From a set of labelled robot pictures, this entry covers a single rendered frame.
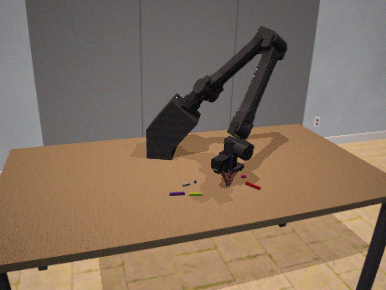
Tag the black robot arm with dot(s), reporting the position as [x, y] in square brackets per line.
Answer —
[210, 88]

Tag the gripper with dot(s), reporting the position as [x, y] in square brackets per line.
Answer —
[229, 171]

